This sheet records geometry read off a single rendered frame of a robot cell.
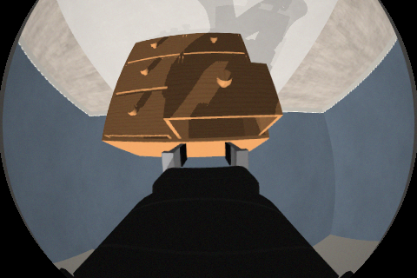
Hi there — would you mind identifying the small brown wooden chest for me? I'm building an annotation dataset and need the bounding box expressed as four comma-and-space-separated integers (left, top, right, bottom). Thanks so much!
102, 33, 269, 157

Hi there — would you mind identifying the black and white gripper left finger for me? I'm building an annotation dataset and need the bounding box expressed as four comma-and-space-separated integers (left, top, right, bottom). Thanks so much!
162, 143, 187, 172

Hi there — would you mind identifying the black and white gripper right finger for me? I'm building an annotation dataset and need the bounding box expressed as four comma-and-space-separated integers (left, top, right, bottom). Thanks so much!
225, 142, 248, 170

